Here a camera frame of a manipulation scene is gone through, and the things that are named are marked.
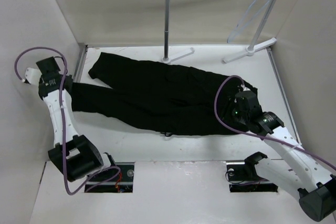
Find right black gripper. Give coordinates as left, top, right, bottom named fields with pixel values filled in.
left=214, top=96, right=249, bottom=126

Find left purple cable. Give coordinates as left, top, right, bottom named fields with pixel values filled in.
left=14, top=47, right=123, bottom=196

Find purple cable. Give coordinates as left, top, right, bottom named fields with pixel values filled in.
left=14, top=47, right=123, bottom=196
left=214, top=75, right=336, bottom=172

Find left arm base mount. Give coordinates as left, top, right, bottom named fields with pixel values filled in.
left=84, top=163, right=135, bottom=193

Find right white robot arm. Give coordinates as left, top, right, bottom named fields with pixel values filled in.
left=226, top=90, right=335, bottom=222

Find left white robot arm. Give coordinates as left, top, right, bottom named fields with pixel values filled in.
left=36, top=57, right=118, bottom=182

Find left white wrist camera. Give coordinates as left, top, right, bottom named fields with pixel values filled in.
left=23, top=68, right=41, bottom=86

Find light blue plastic hanger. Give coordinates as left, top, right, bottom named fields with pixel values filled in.
left=227, top=0, right=270, bottom=44

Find white metal clothes rack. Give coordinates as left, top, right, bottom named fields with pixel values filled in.
left=162, top=0, right=277, bottom=64

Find black trousers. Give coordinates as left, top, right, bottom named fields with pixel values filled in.
left=69, top=52, right=259, bottom=138

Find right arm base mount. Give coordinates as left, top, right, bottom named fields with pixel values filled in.
left=225, top=161, right=278, bottom=193

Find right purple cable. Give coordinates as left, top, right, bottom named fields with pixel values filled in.
left=214, top=75, right=336, bottom=172

